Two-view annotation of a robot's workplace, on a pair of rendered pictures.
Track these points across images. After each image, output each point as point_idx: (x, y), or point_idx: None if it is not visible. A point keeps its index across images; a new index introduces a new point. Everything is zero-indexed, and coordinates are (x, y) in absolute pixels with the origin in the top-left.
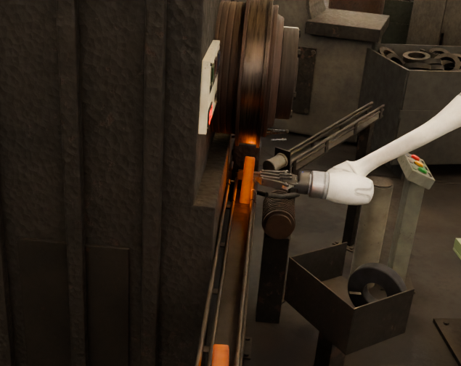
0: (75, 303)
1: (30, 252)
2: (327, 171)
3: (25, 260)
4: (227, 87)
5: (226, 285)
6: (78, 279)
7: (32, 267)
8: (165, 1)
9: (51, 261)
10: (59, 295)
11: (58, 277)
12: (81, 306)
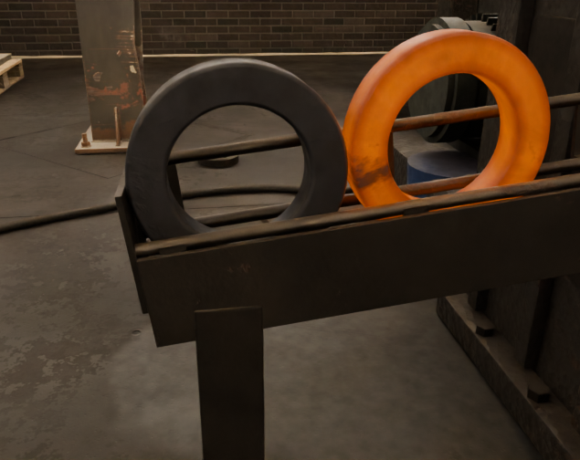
0: (561, 129)
1: (544, 38)
2: None
3: (538, 52)
4: None
5: None
6: (572, 84)
7: (541, 66)
8: None
9: (560, 56)
10: (554, 118)
11: (561, 84)
12: (565, 135)
